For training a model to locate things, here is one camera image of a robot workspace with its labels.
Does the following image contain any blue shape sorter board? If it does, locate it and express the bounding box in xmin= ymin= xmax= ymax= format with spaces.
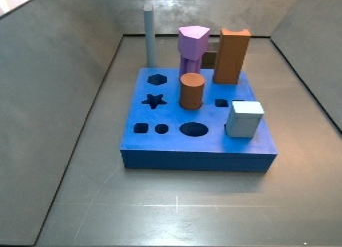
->
xmin=120 ymin=68 xmax=278 ymax=172

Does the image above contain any light blue square block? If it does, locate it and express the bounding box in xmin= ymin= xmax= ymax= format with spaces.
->
xmin=226 ymin=101 xmax=264 ymax=138

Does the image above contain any brown cylinder peg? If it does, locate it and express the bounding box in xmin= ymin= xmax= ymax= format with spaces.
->
xmin=179 ymin=73 xmax=205 ymax=110

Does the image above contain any purple pentagon peg block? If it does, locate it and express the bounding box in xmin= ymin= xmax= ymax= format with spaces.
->
xmin=177 ymin=26 xmax=209 ymax=75

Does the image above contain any tall brown notched block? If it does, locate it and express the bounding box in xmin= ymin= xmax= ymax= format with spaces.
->
xmin=213 ymin=29 xmax=251 ymax=85

